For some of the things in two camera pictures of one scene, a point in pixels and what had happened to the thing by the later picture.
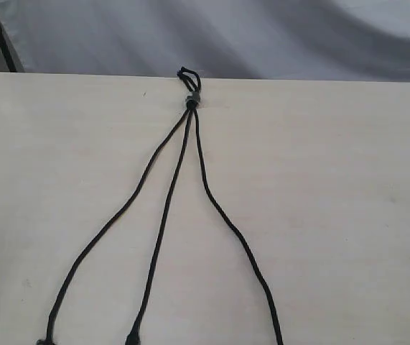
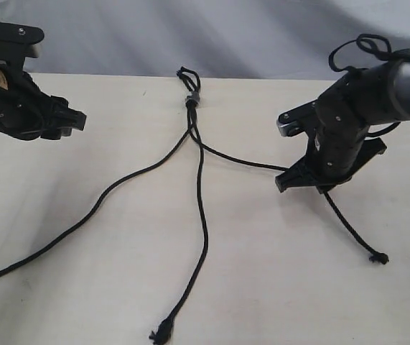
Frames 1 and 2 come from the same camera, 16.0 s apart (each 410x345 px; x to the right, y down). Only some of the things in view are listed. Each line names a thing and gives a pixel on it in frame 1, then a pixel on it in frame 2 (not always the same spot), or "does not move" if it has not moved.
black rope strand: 225,215 -> 377,257
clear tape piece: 192,101 does not move
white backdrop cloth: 389,40 does not move
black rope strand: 133,338 -> 161,332
